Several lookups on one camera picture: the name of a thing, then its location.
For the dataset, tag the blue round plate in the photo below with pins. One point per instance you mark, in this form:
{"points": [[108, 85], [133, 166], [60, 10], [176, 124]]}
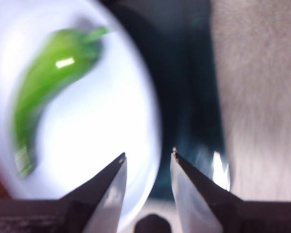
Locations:
{"points": [[87, 121]]}

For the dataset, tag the green pepper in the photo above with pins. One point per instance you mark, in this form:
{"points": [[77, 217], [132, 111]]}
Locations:
{"points": [[51, 72]]}

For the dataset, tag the black rectangular tray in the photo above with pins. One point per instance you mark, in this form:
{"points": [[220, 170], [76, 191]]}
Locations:
{"points": [[184, 97]]}

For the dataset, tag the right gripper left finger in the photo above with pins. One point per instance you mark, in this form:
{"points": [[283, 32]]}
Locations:
{"points": [[99, 194]]}

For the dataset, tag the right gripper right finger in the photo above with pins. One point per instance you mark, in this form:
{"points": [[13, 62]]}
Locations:
{"points": [[196, 199]]}

